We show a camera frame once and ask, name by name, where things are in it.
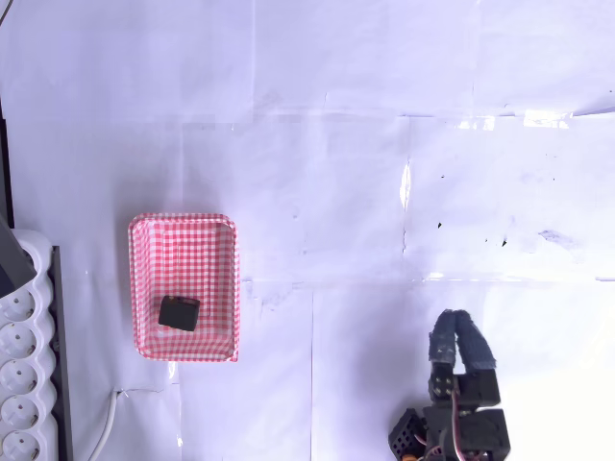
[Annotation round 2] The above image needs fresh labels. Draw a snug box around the red checkered tray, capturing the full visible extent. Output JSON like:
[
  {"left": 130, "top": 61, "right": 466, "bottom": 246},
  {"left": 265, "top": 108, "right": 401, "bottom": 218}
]
[{"left": 127, "top": 212, "right": 241, "bottom": 364}]

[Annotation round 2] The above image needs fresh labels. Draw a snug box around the white power strip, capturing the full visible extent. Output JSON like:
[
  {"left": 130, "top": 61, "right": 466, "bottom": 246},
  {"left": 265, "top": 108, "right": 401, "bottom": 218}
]
[{"left": 0, "top": 229, "right": 62, "bottom": 461}]

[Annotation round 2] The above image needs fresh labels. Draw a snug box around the white power cable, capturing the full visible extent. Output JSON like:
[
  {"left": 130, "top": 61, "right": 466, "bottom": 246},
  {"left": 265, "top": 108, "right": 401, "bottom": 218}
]
[{"left": 88, "top": 389, "right": 121, "bottom": 461}]

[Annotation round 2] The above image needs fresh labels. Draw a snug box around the grey box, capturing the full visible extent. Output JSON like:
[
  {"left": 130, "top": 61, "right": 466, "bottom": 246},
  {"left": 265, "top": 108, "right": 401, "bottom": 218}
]
[{"left": 0, "top": 210, "right": 38, "bottom": 300}]

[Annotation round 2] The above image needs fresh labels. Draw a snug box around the small black cube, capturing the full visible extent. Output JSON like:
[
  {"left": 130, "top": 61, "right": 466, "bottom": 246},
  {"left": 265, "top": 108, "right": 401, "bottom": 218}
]
[{"left": 158, "top": 294, "right": 202, "bottom": 332}]

